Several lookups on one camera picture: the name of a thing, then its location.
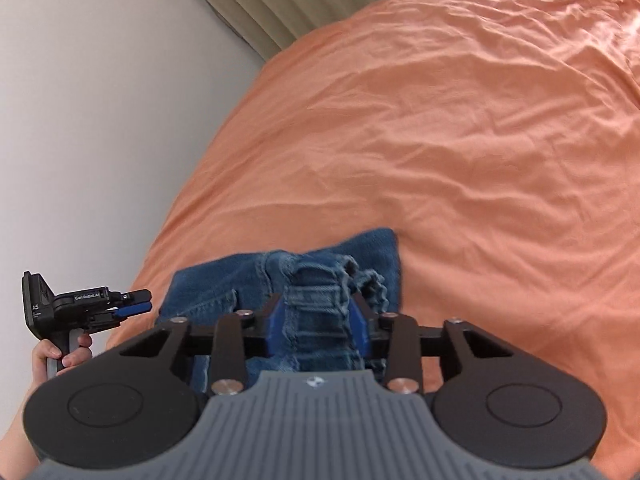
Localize blue denim pants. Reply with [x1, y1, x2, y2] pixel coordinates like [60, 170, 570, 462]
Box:
[155, 227, 405, 397]

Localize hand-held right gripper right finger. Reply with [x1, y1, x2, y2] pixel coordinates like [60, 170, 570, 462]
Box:
[350, 294, 502, 397]

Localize orange bed sheet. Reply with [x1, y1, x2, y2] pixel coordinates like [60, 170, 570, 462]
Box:
[117, 0, 640, 480]

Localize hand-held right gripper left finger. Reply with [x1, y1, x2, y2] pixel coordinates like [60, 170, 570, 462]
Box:
[118, 292, 289, 397]

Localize beige curtain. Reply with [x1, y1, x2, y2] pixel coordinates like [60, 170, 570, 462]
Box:
[160, 0, 437, 62]

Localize person's left hand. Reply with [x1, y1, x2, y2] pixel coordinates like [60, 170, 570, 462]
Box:
[31, 332, 94, 392]

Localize person's left forearm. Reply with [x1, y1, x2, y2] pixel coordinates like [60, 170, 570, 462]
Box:
[0, 382, 48, 467]

